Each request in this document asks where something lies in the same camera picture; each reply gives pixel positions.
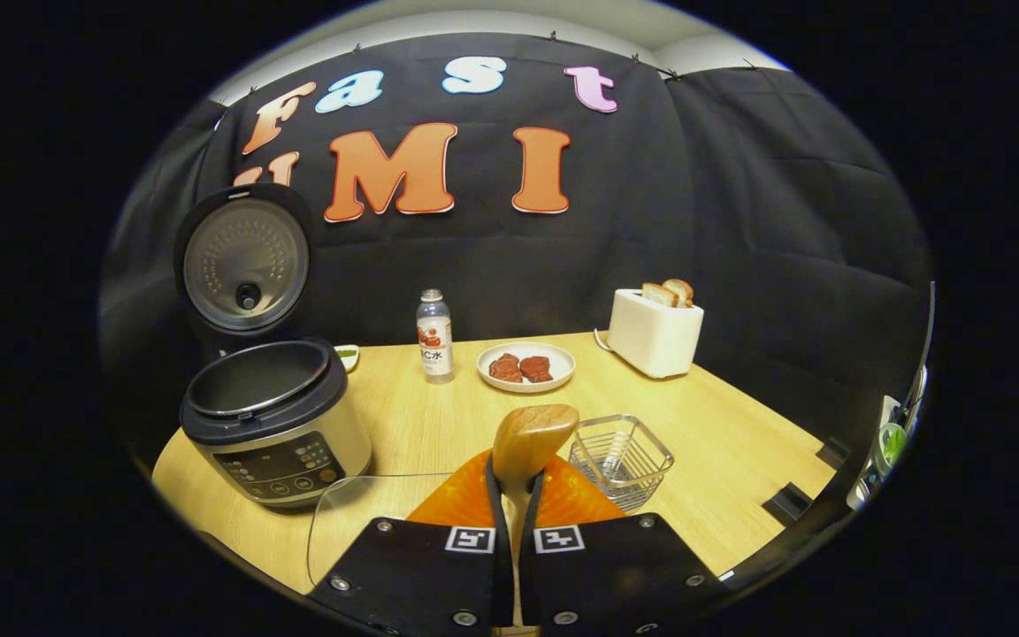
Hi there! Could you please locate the wire chopstick holder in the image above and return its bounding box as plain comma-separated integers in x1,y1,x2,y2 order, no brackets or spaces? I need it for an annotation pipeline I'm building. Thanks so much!
568,414,676,514

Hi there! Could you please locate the black backdrop cloth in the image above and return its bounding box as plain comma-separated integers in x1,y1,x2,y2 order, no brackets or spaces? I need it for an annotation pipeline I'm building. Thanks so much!
101,31,933,452

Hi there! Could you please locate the clear water bottle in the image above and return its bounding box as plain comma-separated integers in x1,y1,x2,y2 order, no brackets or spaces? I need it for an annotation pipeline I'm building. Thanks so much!
416,288,455,384

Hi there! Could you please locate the white round plate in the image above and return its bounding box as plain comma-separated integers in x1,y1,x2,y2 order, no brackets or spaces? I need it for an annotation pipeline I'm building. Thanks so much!
477,342,577,394

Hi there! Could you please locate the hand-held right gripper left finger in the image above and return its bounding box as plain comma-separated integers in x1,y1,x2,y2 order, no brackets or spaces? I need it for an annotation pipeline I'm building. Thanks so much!
308,449,516,637

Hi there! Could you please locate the white toaster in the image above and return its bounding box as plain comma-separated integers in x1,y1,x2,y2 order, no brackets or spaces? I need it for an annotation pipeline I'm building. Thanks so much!
607,288,705,380

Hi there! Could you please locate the wooden spoon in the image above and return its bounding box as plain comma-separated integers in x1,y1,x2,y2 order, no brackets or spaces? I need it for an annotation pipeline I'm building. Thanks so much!
492,404,580,637

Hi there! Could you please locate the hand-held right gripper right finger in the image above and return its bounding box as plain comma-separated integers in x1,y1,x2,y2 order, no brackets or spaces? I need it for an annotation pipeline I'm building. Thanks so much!
518,451,723,637

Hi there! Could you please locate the black and silver rice cooker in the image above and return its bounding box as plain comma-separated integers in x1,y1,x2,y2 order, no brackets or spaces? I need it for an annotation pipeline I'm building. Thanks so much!
175,183,373,510

